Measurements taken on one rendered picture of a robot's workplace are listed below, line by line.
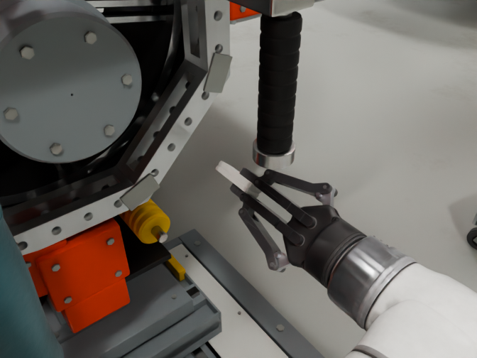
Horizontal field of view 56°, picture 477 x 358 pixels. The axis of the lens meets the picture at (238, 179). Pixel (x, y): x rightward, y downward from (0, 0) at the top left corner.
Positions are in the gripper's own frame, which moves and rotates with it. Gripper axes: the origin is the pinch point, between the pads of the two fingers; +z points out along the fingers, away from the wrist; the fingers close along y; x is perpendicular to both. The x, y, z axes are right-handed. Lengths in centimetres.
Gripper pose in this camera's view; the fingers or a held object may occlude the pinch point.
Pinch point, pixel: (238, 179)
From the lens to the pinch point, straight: 62.9
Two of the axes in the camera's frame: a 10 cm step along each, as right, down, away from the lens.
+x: -5.6, -2.9, -7.7
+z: -6.2, -4.8, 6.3
